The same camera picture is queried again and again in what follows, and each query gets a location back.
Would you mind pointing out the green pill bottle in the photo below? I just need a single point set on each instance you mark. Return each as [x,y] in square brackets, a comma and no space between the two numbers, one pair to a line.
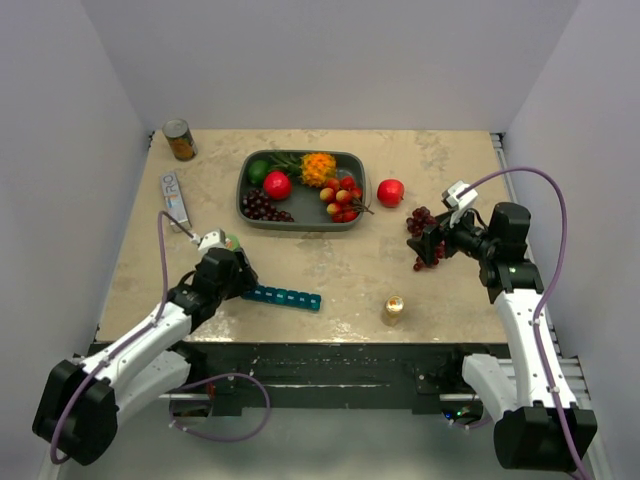
[232,243]

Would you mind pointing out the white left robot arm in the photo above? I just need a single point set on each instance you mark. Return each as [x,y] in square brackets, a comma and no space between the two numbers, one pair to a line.
[82,403]

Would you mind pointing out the tin can with fruit label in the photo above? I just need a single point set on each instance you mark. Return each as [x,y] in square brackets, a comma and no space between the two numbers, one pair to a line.
[180,139]

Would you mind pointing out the red apple in tray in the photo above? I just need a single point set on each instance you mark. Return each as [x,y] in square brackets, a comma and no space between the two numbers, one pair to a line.
[277,185]

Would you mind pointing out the red apple on table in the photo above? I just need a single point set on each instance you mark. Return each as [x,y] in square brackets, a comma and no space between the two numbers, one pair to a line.
[390,193]

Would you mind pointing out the dark grapes on table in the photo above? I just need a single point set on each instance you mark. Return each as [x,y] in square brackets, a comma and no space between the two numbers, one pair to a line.
[420,218]

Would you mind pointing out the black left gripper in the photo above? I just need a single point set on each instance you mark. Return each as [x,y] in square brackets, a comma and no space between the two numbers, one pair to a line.
[245,279]

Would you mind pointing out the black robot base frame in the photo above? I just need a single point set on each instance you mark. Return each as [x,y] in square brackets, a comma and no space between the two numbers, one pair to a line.
[419,377]

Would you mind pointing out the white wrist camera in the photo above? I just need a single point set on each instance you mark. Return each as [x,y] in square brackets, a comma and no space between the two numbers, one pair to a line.
[458,198]
[214,239]

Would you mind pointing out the dark grapes in tray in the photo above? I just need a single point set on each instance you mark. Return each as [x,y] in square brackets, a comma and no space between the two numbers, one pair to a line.
[257,205]

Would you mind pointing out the silver R&O toothpaste box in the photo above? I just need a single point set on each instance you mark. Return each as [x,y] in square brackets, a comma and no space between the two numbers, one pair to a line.
[174,201]

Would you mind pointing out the amber pill bottle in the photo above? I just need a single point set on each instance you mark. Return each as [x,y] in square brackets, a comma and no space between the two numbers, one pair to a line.
[393,310]

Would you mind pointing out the red lychee bunch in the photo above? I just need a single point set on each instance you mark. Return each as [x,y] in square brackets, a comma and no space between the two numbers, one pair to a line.
[344,199]

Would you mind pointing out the teal weekly pill organizer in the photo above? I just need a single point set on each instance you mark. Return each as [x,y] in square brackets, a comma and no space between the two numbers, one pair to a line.
[283,297]

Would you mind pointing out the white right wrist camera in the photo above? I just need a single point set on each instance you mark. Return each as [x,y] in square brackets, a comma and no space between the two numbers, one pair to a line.
[458,198]

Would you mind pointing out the grey plastic fruit tray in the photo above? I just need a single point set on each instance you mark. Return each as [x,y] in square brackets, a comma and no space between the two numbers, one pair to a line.
[303,204]

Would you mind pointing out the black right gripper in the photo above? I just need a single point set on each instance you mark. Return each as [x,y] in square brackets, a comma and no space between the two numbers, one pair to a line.
[448,225]

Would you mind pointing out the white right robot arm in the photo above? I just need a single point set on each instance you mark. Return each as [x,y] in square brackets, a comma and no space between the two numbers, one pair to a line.
[538,424]

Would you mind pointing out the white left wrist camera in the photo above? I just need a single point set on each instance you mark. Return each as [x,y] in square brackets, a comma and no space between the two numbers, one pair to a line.
[214,239]

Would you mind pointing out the small orange pineapple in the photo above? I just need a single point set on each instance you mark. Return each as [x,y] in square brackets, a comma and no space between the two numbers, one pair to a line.
[312,169]

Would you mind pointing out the green lime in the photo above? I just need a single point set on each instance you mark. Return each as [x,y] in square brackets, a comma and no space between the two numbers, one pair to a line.
[258,171]

